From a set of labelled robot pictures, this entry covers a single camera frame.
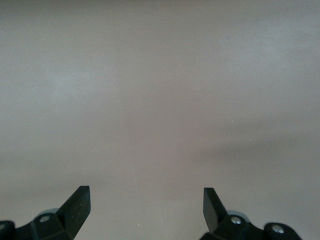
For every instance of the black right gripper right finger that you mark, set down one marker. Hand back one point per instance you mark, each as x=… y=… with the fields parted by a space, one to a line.
x=216 y=217

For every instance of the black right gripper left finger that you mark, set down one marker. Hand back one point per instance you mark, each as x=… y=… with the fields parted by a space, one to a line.
x=72 y=217

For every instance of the brown table cover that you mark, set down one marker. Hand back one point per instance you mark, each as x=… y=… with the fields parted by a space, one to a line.
x=160 y=87

